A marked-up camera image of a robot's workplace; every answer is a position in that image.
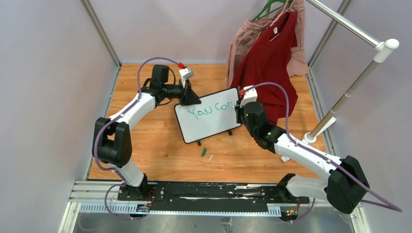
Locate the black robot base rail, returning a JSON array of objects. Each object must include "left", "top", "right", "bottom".
[{"left": 69, "top": 180, "right": 361, "bottom": 217}]

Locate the green marker cap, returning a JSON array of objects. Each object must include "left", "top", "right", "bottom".
[{"left": 201, "top": 148, "right": 207, "bottom": 157}]

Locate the green clothes hanger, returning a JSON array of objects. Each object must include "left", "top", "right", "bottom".
[{"left": 250, "top": 0, "right": 292, "bottom": 22}]

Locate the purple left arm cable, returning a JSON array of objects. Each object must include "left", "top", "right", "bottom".
[{"left": 92, "top": 57, "right": 186, "bottom": 221}]

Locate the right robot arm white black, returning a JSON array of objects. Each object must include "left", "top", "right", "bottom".
[{"left": 235, "top": 102, "right": 370, "bottom": 214}]

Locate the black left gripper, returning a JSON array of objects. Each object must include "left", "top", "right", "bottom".
[{"left": 162, "top": 78, "right": 201, "bottom": 107}]

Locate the silver clothes rack pole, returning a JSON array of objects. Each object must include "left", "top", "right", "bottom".
[{"left": 309, "top": 0, "right": 399, "bottom": 132}]

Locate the white whiteboard black frame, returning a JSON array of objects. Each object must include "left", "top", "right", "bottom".
[{"left": 174, "top": 88, "right": 240, "bottom": 144}]

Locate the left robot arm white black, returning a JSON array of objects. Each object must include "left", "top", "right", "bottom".
[{"left": 92, "top": 63, "right": 201, "bottom": 200}]

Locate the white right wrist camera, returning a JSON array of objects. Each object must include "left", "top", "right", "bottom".
[{"left": 239, "top": 85, "right": 258, "bottom": 108}]

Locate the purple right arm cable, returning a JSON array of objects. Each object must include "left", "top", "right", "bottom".
[{"left": 240, "top": 82, "right": 403, "bottom": 222}]

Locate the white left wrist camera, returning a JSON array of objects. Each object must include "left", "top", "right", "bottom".
[{"left": 179, "top": 67, "right": 194, "bottom": 87}]

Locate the red hanging shirt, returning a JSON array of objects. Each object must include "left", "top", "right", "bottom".
[{"left": 230, "top": 12, "right": 298, "bottom": 123}]

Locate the white clothes rack base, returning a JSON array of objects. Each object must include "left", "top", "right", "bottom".
[{"left": 280, "top": 116, "right": 337, "bottom": 163}]

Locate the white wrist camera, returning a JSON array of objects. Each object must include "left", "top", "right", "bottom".
[
  {"left": 239, "top": 85, "right": 258, "bottom": 108},
  {"left": 179, "top": 67, "right": 194, "bottom": 87}
]

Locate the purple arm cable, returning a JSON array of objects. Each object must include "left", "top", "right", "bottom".
[
  {"left": 240, "top": 82, "right": 403, "bottom": 222},
  {"left": 92, "top": 57, "right": 186, "bottom": 221}
]

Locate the pink hanging garment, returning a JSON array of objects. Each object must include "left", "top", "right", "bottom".
[{"left": 225, "top": 0, "right": 309, "bottom": 87}]

